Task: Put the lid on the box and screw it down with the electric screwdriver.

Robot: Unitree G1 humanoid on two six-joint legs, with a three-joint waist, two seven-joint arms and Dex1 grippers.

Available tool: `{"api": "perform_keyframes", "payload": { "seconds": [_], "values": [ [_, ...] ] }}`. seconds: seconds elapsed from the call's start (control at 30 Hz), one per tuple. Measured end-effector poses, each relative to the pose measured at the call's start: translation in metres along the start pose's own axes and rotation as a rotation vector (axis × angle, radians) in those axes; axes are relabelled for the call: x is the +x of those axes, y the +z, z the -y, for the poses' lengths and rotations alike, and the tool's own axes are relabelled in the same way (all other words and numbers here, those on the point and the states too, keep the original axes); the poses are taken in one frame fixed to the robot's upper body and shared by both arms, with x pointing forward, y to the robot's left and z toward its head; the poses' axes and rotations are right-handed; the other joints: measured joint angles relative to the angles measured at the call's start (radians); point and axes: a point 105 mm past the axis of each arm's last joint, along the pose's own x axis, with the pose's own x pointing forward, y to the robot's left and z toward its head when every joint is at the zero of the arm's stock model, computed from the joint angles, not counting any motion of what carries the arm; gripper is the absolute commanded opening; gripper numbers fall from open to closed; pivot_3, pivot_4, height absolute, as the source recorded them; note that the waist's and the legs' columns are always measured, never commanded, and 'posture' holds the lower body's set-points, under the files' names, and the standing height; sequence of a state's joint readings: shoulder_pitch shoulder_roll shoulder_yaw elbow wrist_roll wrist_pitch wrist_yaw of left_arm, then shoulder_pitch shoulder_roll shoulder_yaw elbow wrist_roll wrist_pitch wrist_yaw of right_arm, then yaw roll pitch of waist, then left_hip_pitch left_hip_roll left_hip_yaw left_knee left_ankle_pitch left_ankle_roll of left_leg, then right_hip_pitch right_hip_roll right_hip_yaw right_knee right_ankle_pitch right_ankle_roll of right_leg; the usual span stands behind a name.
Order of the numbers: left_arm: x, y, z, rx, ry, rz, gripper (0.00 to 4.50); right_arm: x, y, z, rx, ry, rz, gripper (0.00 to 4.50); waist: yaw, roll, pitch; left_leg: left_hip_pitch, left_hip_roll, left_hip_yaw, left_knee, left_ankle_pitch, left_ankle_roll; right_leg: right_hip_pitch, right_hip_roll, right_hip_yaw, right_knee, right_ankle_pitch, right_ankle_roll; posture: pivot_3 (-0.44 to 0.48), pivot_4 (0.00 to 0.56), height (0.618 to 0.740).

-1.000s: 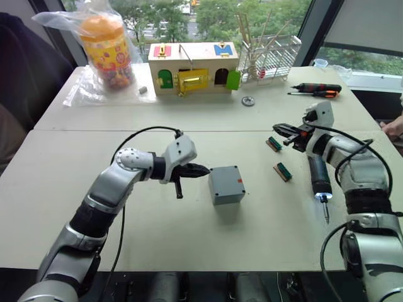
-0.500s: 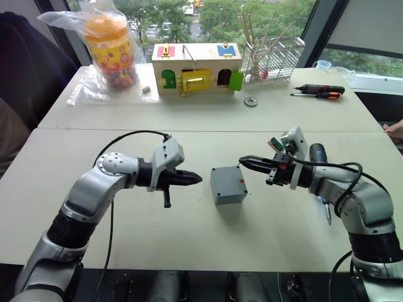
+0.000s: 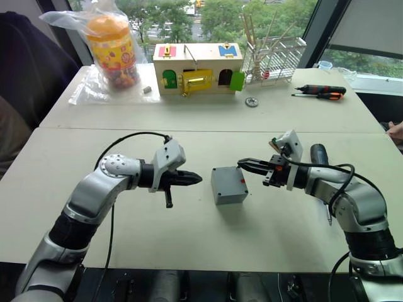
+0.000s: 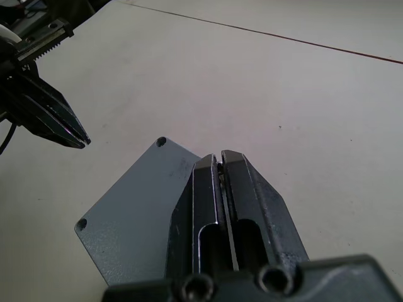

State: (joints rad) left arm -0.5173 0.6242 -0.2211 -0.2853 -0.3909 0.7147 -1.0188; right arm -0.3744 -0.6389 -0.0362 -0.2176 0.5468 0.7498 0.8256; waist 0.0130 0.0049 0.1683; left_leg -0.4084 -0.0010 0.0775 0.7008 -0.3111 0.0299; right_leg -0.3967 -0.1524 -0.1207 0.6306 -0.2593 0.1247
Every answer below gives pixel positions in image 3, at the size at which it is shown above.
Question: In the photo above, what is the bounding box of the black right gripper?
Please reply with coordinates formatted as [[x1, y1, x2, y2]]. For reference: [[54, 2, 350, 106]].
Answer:
[[236, 154, 290, 189]]

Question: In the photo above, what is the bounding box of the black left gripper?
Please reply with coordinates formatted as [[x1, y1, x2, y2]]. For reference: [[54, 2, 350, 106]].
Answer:
[[159, 169, 203, 209]]

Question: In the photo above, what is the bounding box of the grey plastic junction box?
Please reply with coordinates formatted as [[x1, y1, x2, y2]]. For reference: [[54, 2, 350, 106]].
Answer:
[[214, 184, 249, 206]]

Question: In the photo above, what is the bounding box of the orange and black screwdriver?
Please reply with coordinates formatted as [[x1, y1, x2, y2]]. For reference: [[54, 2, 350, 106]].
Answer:
[[291, 92, 344, 102]]

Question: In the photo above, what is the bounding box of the black and red screwdriver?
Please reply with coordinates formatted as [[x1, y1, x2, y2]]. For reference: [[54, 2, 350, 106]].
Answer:
[[294, 84, 347, 96]]

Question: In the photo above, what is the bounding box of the wooden lock box with doors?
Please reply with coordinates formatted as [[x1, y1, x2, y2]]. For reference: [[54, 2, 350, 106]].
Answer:
[[152, 42, 246, 98]]

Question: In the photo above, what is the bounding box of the metal hook on lock box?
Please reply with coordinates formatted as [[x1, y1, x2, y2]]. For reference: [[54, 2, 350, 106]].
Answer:
[[183, 44, 199, 67]]

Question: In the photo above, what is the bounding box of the candy jar with orange lid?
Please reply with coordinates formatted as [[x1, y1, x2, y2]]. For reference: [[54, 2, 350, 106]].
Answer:
[[85, 14, 141, 91]]

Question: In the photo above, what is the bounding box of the bystander bare hand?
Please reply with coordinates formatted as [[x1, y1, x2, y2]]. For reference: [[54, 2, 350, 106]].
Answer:
[[385, 121, 403, 146]]

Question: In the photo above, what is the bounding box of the clear plastic bag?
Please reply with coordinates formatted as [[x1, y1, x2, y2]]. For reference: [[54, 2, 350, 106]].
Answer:
[[39, 1, 161, 106]]

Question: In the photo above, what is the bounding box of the clear plastic container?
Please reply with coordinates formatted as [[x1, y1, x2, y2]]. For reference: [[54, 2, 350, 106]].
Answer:
[[338, 67, 358, 82]]

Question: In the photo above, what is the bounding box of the thin wooden stick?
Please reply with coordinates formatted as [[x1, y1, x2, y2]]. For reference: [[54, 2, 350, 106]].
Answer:
[[247, 13, 259, 45], [259, 11, 279, 59], [270, 24, 297, 48], [241, 13, 254, 45]]

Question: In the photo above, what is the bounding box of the grey roller window blind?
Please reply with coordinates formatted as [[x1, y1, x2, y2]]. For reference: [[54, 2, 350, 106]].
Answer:
[[329, 0, 403, 60]]

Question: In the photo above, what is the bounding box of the person in dark clothing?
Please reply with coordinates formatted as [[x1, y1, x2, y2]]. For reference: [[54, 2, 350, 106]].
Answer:
[[0, 11, 80, 180]]

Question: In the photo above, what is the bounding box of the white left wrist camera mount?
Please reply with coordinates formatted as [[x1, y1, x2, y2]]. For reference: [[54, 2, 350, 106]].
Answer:
[[148, 138, 187, 193]]

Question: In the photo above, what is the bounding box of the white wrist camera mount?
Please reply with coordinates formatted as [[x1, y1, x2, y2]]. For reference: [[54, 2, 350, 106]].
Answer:
[[268, 128, 304, 192], [148, 138, 187, 193]]

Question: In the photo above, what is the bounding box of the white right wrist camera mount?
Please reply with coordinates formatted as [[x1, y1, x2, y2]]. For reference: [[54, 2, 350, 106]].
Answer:
[[268, 128, 304, 192]]

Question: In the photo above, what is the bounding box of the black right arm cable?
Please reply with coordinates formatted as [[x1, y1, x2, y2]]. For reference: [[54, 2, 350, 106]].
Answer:
[[281, 152, 356, 302]]

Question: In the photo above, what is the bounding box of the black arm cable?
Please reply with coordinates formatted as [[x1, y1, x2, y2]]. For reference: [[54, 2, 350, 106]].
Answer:
[[281, 152, 356, 302], [93, 131, 173, 302]]

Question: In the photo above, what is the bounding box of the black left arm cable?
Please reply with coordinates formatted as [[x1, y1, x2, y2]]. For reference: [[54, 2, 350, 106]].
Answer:
[[93, 131, 173, 302]]

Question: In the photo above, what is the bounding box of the white wire dish rack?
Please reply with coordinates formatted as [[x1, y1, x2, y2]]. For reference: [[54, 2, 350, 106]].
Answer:
[[242, 36, 308, 88]]

